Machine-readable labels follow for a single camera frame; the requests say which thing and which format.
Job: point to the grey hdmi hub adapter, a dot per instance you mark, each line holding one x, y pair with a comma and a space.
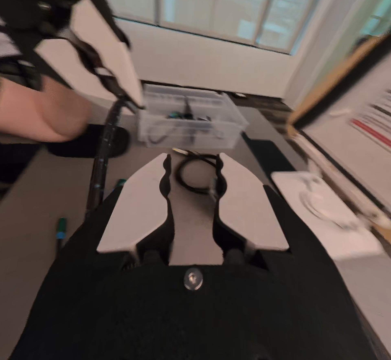
180, 173

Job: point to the wooden framed instruction board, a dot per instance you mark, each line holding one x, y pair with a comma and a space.
351, 115

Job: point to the black chair armrest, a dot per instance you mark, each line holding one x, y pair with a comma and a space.
122, 140

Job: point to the clear plastic bin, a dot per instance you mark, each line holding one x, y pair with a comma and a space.
226, 127

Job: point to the person's left forearm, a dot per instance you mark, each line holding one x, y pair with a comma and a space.
45, 115

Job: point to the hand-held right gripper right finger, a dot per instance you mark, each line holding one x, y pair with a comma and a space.
250, 213

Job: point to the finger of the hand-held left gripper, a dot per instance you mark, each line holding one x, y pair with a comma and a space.
110, 48
64, 60

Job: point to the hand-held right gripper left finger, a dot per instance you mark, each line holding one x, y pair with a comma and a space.
137, 210

